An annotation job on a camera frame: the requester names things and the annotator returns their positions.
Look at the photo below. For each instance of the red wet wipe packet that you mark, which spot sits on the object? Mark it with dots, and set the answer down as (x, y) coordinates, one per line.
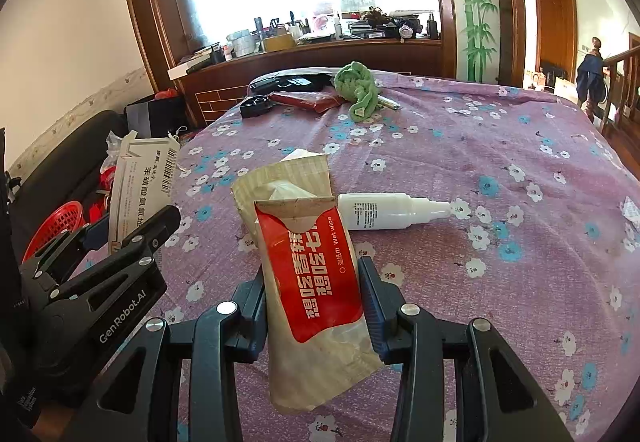
(310, 287)

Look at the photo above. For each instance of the cardboard box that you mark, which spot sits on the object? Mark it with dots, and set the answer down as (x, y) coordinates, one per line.
(278, 43)

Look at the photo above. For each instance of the dark blue jacket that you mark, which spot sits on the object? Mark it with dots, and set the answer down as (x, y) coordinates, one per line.
(590, 79)

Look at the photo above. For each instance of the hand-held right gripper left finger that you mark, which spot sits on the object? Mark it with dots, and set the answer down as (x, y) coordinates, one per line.
(240, 312)

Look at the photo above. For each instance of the black shopping bag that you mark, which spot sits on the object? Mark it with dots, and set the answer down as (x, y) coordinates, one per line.
(155, 116)

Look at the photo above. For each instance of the white board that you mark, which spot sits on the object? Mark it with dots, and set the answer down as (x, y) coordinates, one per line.
(189, 67)

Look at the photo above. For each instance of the purple floral tablecloth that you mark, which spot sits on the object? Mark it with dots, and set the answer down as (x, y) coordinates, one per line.
(450, 161)

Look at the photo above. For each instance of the small red item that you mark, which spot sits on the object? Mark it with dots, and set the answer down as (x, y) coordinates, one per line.
(166, 94)

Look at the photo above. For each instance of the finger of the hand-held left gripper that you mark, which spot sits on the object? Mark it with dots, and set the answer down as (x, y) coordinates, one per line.
(145, 234)
(55, 257)

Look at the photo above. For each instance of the white spray bottle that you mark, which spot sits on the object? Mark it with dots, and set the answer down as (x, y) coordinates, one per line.
(380, 211)

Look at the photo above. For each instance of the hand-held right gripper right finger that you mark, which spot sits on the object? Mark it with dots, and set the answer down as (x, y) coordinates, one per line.
(371, 307)

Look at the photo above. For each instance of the small black box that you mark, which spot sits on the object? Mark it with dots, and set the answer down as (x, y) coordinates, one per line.
(255, 107)

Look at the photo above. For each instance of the white medicine box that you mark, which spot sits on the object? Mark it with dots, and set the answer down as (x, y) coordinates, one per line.
(142, 182)

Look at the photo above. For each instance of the wooden door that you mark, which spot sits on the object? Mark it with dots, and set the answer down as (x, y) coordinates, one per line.
(555, 26)

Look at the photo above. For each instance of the red pouch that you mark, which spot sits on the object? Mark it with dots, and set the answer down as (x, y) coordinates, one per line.
(305, 100)

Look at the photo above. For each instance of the black bottle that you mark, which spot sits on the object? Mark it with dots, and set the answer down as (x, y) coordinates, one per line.
(432, 25)

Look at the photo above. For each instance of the red plastic basket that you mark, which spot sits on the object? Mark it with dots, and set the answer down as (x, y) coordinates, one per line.
(55, 227)

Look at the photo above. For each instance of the clear plastic bag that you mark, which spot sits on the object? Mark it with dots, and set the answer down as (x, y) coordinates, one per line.
(112, 151)

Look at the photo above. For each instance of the silver pen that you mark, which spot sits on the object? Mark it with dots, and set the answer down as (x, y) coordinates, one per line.
(389, 102)

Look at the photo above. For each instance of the small white packet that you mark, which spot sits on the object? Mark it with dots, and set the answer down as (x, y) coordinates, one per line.
(631, 211)

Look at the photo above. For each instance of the green cloth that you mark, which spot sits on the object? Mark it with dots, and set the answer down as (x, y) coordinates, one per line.
(357, 86)

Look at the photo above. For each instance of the wooden stair railing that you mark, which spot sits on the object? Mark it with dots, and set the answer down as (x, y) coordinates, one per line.
(622, 86)

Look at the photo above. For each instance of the black sofa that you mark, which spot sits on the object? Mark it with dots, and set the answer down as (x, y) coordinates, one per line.
(60, 161)

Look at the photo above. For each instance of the black case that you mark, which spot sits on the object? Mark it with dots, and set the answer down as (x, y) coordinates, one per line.
(290, 81)

